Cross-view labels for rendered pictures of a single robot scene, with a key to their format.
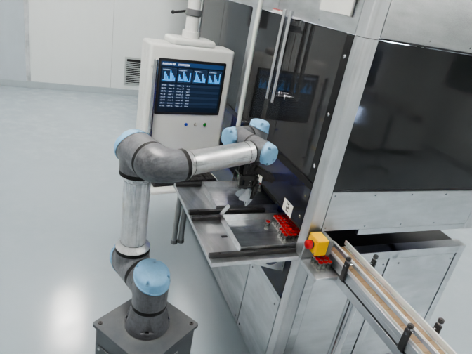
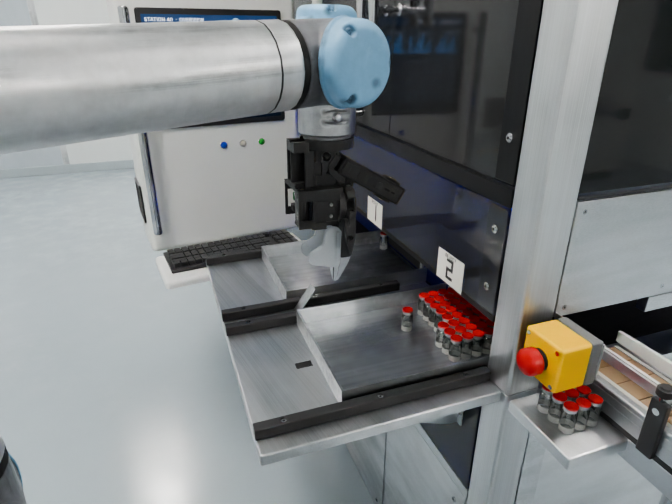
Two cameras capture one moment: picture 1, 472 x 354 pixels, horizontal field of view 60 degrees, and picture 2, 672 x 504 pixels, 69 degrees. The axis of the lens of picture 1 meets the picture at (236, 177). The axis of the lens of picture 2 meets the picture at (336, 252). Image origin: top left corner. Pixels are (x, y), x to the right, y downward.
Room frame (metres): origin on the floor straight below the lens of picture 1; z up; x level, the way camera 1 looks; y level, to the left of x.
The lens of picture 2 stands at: (0.85, -0.12, 1.42)
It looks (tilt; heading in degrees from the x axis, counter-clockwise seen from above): 24 degrees down; 5
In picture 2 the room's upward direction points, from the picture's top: straight up
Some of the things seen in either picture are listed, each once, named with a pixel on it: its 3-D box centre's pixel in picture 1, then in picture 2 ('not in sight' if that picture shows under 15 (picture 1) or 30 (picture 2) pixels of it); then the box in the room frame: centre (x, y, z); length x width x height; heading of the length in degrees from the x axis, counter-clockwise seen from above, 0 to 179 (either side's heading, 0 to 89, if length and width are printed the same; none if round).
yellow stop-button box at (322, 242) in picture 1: (319, 243); (558, 354); (1.46, -0.39, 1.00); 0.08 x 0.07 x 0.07; 115
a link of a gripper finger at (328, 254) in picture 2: (244, 197); (327, 256); (1.48, -0.05, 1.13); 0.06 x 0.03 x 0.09; 115
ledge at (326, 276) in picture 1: (322, 269); (572, 421); (1.46, -0.43, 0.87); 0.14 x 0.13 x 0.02; 115
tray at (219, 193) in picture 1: (239, 195); (340, 263); (1.95, -0.03, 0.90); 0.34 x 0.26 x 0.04; 115
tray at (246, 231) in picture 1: (264, 231); (402, 335); (1.64, -0.18, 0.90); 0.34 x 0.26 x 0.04; 115
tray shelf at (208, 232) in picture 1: (237, 217); (336, 310); (1.76, -0.04, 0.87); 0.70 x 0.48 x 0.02; 25
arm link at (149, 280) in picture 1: (149, 284); not in sight; (1.07, 0.21, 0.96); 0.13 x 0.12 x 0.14; 44
